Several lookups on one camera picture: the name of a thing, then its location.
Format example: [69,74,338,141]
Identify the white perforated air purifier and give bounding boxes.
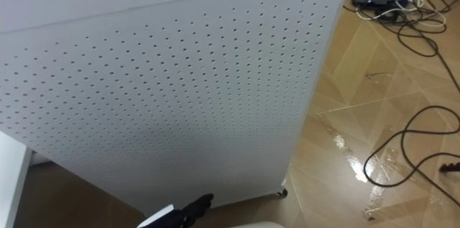
[0,0,364,219]

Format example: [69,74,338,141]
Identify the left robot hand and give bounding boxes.
[136,193,215,228]

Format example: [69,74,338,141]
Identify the thin black cable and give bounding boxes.
[343,0,460,94]

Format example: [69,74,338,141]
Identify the long black floor cable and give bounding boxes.
[362,105,460,208]

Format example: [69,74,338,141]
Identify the white cable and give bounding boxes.
[355,0,449,29]

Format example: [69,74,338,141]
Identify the white furniture panel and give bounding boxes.
[0,130,34,228]

